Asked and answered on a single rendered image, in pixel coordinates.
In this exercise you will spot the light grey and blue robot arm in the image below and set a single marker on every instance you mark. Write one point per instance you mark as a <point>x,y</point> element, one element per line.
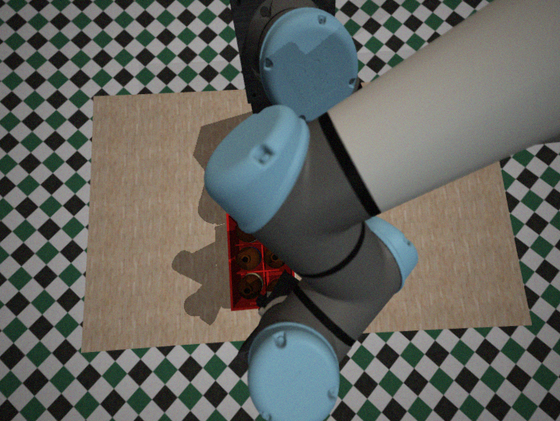
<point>306,185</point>

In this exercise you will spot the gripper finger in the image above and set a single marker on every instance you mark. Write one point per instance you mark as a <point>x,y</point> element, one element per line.
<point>260,299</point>

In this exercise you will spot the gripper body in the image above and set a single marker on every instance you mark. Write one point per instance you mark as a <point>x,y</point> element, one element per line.
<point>286,284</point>

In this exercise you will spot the brown bottle with red label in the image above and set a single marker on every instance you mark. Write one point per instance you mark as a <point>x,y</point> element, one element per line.
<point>272,283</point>

